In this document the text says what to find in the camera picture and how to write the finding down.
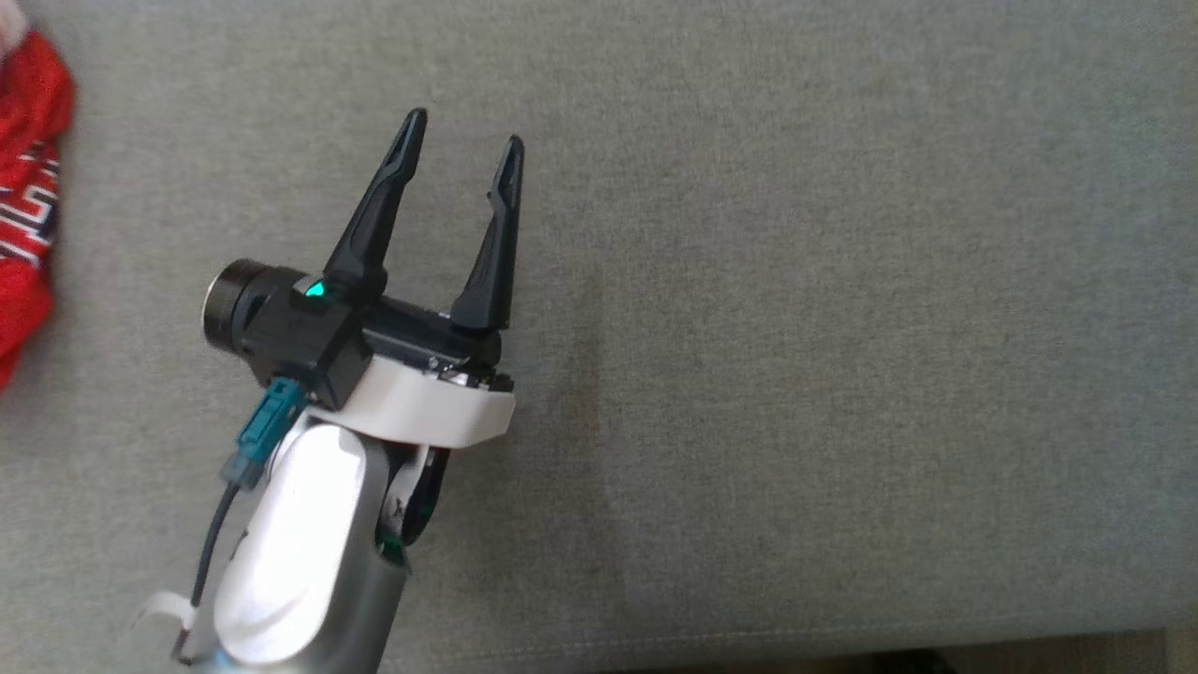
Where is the white cable strap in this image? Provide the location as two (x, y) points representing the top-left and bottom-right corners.
(139, 590), (199, 649)

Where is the black cable teal connector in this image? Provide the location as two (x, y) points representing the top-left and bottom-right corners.
(192, 377), (307, 609)

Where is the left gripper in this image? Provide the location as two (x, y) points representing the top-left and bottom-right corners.
(309, 108), (525, 447)

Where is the red and white garment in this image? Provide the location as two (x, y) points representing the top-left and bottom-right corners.
(0, 0), (78, 394)

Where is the large grey sofa seat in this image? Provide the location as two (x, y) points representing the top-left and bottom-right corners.
(0, 0), (1198, 674)

